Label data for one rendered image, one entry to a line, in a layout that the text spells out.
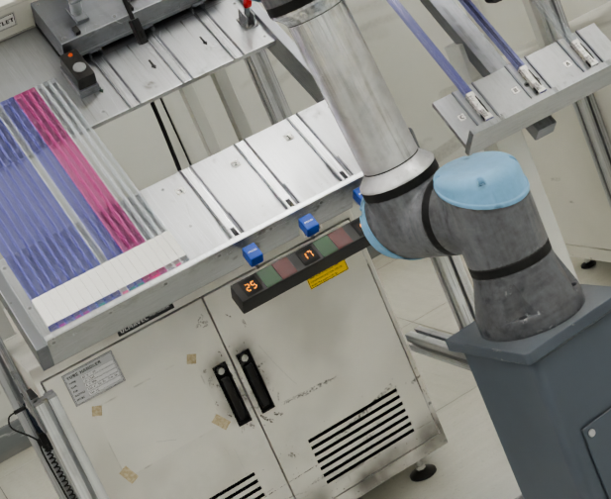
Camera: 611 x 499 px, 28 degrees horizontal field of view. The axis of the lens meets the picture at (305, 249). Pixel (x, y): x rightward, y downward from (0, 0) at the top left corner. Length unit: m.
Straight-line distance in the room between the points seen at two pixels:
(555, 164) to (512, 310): 1.62
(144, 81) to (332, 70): 0.70
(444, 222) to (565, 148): 1.54
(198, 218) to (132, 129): 1.94
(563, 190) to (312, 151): 1.24
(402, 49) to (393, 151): 2.67
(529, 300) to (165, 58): 0.98
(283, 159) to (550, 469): 0.75
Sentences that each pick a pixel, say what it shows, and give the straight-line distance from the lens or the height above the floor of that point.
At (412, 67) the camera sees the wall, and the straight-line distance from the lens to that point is 4.39.
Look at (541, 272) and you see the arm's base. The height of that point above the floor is 0.62.
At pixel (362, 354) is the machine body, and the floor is 0.33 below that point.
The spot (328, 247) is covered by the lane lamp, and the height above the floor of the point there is 0.66.
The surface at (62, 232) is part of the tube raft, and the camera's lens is 2.10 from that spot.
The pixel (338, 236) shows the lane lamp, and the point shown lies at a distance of 2.07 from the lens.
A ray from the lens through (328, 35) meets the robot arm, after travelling 1.67.
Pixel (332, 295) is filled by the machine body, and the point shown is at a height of 0.47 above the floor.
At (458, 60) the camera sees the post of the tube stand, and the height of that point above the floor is 0.82.
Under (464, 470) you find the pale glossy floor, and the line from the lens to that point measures 2.65.
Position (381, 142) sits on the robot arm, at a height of 0.84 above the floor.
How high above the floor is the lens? 1.17
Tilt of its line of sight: 14 degrees down
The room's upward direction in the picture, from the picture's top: 24 degrees counter-clockwise
